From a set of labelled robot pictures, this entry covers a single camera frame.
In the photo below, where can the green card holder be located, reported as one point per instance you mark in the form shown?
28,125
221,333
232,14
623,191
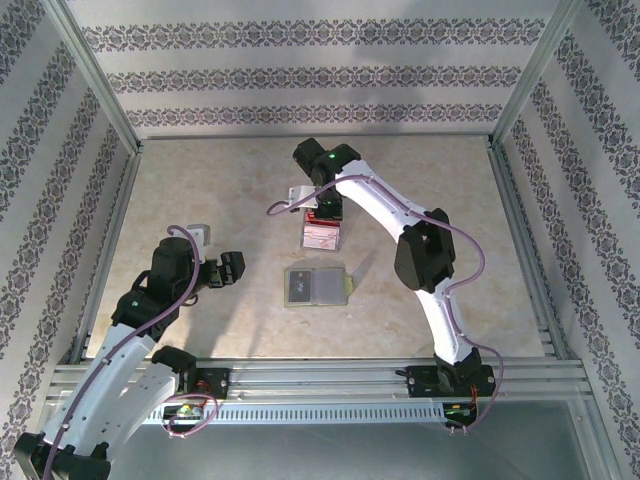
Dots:
330,287

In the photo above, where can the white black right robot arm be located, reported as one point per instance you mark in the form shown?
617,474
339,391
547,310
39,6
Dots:
425,250

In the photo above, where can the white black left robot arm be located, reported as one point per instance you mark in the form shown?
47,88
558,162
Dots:
115,380

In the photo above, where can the black credit card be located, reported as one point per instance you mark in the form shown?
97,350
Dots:
299,287

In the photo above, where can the white card with red pattern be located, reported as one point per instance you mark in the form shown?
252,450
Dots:
320,237

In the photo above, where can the clear acrylic card stand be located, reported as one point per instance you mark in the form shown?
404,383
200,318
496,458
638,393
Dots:
320,249

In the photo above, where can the small controller board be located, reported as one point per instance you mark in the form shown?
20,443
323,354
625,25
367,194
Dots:
459,412
184,411

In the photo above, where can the grey metal front panel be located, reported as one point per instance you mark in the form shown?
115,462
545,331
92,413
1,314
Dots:
320,455

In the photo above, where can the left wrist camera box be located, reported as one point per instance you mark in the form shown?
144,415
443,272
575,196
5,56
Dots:
200,235

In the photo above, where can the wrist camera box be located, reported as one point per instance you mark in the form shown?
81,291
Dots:
301,196
200,235

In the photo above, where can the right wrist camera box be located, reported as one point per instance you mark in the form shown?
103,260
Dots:
301,196

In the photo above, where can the aluminium side rail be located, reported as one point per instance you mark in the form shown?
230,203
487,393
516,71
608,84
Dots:
520,225
117,210

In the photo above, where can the aluminium back rail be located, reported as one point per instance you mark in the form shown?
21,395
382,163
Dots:
400,135

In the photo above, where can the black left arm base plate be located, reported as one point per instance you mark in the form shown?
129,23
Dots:
220,382

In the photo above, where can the aluminium mounting rail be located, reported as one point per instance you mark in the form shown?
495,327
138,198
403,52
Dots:
320,372

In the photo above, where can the aluminium frame post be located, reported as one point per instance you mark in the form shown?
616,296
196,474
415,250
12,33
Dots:
95,75
535,75

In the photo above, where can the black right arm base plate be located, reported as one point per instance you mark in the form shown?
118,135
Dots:
420,382

